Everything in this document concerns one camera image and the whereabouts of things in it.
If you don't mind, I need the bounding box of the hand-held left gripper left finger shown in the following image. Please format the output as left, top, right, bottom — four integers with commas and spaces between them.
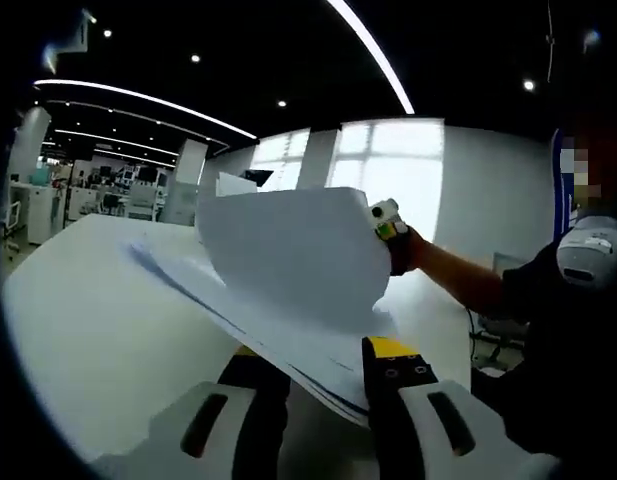
95, 349, 292, 480

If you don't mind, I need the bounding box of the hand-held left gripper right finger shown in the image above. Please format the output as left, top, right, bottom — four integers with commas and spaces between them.
361, 335, 564, 480

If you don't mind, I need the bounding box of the single white printing paper sheet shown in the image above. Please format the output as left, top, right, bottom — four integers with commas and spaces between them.
194, 186, 395, 334

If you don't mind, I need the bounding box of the stack of white printing papers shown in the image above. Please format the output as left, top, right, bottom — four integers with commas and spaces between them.
120, 229, 404, 429

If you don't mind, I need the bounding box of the person's right hand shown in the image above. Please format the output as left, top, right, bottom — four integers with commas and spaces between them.
387, 224, 429, 276

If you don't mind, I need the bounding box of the grey office chair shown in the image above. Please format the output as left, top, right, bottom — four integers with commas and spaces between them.
470, 309, 529, 371

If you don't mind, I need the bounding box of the white printer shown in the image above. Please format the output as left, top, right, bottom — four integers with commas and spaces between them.
215, 171, 262, 199

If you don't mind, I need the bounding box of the person in dark clothing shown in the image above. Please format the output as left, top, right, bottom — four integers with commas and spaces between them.
470, 239, 617, 480

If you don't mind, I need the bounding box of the person in dark shirt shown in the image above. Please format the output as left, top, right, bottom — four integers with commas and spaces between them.
550, 127, 582, 246

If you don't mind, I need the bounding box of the white chest-worn device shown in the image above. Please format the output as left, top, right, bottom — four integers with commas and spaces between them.
557, 214, 617, 286

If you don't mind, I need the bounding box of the person's head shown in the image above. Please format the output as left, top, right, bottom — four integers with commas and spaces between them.
557, 114, 617, 216

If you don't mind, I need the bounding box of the hanging ceiling cable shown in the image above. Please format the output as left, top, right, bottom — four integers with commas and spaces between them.
544, 0, 557, 84

